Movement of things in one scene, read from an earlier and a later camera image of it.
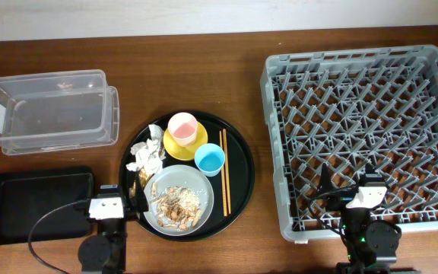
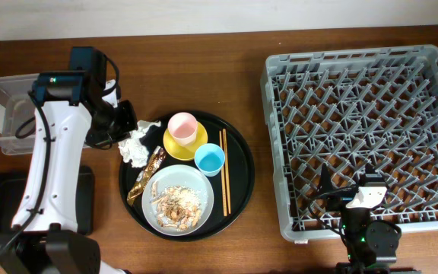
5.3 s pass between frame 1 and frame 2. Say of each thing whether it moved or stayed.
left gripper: moved
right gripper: stayed
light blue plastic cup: stayed
